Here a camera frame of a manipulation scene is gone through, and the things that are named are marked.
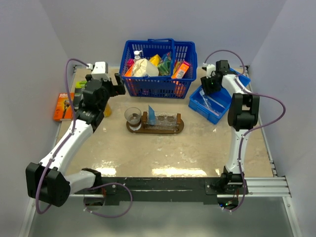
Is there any clear plastic cup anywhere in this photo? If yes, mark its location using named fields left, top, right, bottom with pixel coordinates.
left=124, top=107, right=142, bottom=131

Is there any blue toothpaste tube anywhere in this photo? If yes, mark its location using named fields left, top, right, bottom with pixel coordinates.
left=148, top=105, right=156, bottom=125

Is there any clear acrylic toothbrush holder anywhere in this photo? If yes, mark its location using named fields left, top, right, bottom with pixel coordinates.
left=143, top=112, right=181, bottom=130

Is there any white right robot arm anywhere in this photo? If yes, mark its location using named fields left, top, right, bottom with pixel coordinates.
left=201, top=60, right=260, bottom=194

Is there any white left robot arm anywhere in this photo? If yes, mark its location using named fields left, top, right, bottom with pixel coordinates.
left=26, top=73, right=125, bottom=207

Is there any white wrapped toothbrush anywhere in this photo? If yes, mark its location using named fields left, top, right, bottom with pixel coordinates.
left=199, top=89, right=212, bottom=110

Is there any pink toothbrush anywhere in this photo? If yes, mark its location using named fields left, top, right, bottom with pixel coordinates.
left=206, top=105, right=220, bottom=116

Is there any oval wooden tray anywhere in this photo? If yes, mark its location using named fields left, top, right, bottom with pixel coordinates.
left=126, top=119, right=184, bottom=135

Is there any orange scrub pack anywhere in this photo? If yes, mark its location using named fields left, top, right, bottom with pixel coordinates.
left=124, top=67, right=133, bottom=77

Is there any black green Gillette box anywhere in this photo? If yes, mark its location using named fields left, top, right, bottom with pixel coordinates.
left=73, top=80, right=87, bottom=111

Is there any blue plastic divided bin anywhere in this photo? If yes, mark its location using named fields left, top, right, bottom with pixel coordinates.
left=188, top=68, right=251, bottom=125

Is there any orange juice bottle green label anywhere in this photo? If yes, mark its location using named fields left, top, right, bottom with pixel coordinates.
left=104, top=104, right=112, bottom=118

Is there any magenta small box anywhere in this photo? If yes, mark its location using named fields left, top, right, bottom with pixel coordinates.
left=126, top=58, right=135, bottom=70

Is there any white crumpled paper bag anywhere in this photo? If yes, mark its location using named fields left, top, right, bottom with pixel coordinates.
left=131, top=58, right=159, bottom=77

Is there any orange cardboard box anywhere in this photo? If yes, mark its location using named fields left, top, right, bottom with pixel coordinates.
left=171, top=60, right=191, bottom=79

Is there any orange Gillette Fusion5 box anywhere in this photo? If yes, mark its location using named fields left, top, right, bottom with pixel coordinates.
left=53, top=93, right=73, bottom=122

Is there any white pump dispenser bottle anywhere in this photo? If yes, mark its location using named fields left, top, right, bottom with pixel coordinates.
left=133, top=50, right=143, bottom=61

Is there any yellow snack packet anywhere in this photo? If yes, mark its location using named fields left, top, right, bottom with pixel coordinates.
left=149, top=54, right=161, bottom=67

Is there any blue plastic shopping basket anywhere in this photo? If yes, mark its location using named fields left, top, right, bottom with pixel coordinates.
left=119, top=38, right=198, bottom=99

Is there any green sponge pack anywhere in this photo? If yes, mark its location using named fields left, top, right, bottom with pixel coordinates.
left=157, top=51, right=172, bottom=76

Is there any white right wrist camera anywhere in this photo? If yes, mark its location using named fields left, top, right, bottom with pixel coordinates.
left=202, top=63, right=216, bottom=78

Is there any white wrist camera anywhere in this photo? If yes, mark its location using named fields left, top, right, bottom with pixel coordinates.
left=202, top=63, right=216, bottom=78
left=86, top=62, right=110, bottom=81

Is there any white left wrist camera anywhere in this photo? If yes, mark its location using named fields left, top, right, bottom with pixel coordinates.
left=86, top=62, right=110, bottom=81

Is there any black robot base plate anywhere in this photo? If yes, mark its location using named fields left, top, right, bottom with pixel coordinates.
left=73, top=176, right=250, bottom=206

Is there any aluminium frame rail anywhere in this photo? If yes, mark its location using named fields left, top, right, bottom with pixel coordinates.
left=246, top=177, right=291, bottom=198

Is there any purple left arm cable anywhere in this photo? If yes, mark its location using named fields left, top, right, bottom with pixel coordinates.
left=35, top=58, right=133, bottom=219

